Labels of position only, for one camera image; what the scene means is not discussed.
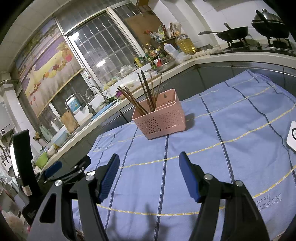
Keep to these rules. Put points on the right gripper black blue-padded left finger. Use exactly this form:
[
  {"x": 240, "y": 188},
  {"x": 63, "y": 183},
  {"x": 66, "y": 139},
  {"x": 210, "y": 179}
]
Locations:
[{"x": 54, "y": 219}]

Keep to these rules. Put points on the gas stove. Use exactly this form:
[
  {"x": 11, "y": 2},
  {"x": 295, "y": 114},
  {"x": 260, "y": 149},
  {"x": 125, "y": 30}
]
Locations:
[{"x": 278, "y": 46}]

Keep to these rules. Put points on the black wok with handle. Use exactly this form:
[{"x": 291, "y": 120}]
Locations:
[{"x": 229, "y": 34}]

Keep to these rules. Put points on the blue checked tablecloth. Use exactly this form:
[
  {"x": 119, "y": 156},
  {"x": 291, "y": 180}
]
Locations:
[{"x": 235, "y": 130}]

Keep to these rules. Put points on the blue-labelled detergent jug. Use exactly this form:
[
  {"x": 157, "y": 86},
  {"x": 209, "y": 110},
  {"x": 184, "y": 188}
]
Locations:
[{"x": 73, "y": 104}]

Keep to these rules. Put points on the pink perforated utensil basket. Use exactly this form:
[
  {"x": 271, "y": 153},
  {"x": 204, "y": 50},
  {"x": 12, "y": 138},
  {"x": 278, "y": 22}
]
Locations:
[{"x": 168, "y": 117}]

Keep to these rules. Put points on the white device with ring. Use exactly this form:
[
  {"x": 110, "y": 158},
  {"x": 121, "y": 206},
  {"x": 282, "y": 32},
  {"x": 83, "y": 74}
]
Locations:
[{"x": 291, "y": 137}]

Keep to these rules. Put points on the dark wooden chopstick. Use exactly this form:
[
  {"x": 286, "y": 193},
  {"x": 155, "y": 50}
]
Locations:
[{"x": 148, "y": 91}]

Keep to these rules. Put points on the white plastic jug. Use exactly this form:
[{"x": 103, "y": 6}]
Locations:
[{"x": 169, "y": 48}]

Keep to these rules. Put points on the yellow cooking oil bottle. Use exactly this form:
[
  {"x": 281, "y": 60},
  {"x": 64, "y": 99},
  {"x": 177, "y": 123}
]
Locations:
[{"x": 185, "y": 44}]

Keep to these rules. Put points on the floral window blind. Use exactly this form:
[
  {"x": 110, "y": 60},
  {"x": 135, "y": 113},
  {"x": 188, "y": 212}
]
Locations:
[{"x": 45, "y": 65}]

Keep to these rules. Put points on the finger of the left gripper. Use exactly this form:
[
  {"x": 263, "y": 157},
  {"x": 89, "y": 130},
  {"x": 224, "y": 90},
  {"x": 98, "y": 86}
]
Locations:
[{"x": 76, "y": 173}]

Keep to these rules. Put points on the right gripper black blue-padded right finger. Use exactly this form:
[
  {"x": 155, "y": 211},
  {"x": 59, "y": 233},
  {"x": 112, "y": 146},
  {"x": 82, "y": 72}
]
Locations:
[{"x": 242, "y": 219}]

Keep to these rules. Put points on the black lidded wok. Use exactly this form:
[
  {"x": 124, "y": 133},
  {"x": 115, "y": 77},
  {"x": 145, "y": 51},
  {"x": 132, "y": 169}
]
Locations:
[{"x": 270, "y": 25}]

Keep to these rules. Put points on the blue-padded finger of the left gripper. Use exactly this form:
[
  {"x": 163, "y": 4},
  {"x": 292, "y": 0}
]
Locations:
[{"x": 50, "y": 171}]

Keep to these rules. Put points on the chrome kitchen faucet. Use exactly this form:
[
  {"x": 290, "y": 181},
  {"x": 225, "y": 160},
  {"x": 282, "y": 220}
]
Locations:
[{"x": 81, "y": 101}]

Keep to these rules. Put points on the wooden cutting board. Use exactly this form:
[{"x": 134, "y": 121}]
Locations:
[{"x": 69, "y": 121}]

